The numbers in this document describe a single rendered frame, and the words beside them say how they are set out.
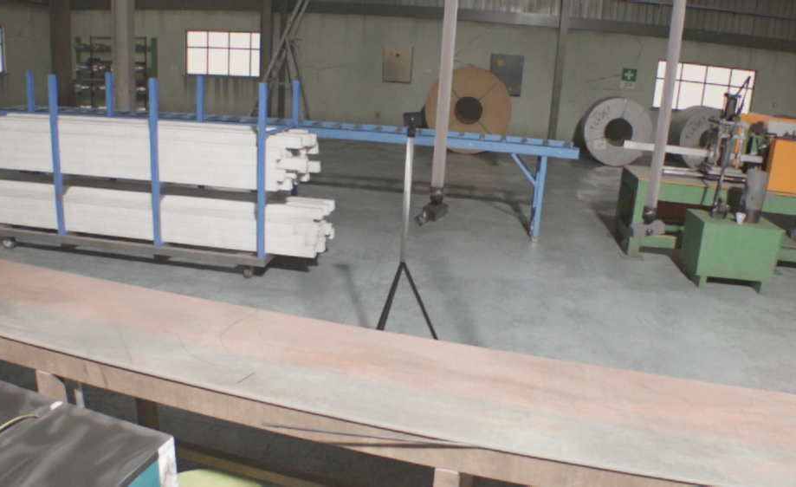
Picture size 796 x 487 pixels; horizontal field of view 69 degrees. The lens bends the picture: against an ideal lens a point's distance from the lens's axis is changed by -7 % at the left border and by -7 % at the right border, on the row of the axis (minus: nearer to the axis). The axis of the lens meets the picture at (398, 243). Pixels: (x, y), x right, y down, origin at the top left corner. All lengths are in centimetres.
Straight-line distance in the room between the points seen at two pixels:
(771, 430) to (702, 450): 22
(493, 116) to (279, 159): 730
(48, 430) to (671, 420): 138
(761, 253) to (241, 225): 391
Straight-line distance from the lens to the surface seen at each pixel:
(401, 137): 571
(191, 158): 439
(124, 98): 913
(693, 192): 577
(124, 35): 910
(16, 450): 148
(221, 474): 222
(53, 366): 179
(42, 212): 517
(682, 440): 147
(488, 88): 1104
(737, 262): 533
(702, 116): 1201
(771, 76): 1451
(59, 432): 151
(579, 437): 139
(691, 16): 1420
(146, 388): 161
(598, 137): 1152
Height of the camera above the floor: 153
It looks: 16 degrees down
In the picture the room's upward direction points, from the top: 4 degrees clockwise
